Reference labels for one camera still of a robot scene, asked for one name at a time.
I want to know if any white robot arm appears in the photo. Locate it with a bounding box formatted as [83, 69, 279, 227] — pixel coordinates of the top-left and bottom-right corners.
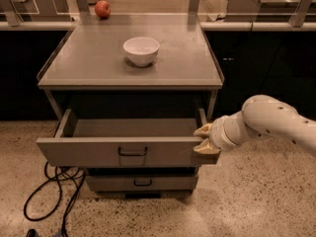
[194, 95, 316, 154]

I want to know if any red apple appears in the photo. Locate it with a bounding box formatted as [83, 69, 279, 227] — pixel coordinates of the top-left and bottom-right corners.
[95, 0, 111, 19]

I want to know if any black floor cable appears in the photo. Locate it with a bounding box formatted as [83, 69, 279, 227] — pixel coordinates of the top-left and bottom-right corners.
[23, 161, 87, 237]

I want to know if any grey top drawer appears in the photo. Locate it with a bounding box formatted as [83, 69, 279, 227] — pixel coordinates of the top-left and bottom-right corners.
[38, 110, 219, 168]

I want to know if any grey drawer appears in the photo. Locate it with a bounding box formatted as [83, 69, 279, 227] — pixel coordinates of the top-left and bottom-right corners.
[38, 110, 219, 168]
[86, 175, 198, 192]

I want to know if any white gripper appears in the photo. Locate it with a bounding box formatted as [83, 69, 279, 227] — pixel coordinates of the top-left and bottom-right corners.
[194, 112, 251, 155]

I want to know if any white ceramic bowl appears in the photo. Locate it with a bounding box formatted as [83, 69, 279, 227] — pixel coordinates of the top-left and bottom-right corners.
[123, 37, 160, 67]

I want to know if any white horizontal rail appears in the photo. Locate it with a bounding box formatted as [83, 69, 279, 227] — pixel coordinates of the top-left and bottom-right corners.
[0, 22, 316, 32]

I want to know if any grey bottom drawer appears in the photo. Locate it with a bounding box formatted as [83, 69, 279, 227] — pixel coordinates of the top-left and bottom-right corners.
[86, 175, 198, 192]

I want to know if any grey drawer cabinet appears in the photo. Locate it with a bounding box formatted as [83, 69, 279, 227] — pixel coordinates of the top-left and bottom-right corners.
[36, 12, 225, 199]

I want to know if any grey counter at left back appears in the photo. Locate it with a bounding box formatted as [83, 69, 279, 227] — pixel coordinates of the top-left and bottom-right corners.
[0, 0, 71, 22]

